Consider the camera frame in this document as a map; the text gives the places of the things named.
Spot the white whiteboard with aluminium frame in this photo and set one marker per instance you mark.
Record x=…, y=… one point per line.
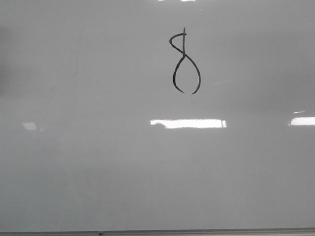
x=156, y=114

